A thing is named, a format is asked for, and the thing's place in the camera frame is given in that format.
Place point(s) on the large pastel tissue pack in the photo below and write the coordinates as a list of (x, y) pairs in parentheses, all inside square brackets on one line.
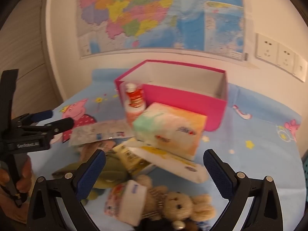
[(168, 127)]

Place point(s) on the brown door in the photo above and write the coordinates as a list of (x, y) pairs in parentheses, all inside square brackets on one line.
[(28, 41)]

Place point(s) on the person's left hand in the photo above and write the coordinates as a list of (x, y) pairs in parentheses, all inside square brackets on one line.
[(24, 173)]

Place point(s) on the white yellow wet wipes pack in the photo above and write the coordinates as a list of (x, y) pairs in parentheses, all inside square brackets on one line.
[(173, 161)]

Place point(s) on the white wall socket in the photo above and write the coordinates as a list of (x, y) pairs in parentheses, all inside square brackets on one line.
[(300, 68), (267, 49), (286, 57)]

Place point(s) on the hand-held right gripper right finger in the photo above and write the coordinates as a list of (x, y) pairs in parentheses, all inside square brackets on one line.
[(216, 170)]

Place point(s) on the beige teddy bear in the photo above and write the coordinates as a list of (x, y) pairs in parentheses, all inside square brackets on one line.
[(178, 204)]

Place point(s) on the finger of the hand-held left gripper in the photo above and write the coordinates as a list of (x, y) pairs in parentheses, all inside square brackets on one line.
[(62, 125), (41, 116)]

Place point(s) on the pink cardboard box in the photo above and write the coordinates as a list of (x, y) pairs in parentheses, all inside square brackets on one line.
[(182, 101)]

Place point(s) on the silver foil packet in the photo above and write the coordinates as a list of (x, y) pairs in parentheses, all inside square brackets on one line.
[(101, 132)]

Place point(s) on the white lotion pump bottle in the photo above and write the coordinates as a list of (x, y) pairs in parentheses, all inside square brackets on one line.
[(134, 105)]

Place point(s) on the green plush toy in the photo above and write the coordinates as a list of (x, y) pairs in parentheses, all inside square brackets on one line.
[(110, 170)]

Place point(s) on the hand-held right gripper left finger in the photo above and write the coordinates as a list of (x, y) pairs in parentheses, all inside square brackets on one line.
[(92, 173)]

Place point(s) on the small pink floral tissue pack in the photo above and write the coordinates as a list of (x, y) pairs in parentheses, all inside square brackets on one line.
[(125, 202)]

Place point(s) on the colourful wall map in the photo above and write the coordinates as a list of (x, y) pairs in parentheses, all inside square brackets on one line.
[(144, 16)]

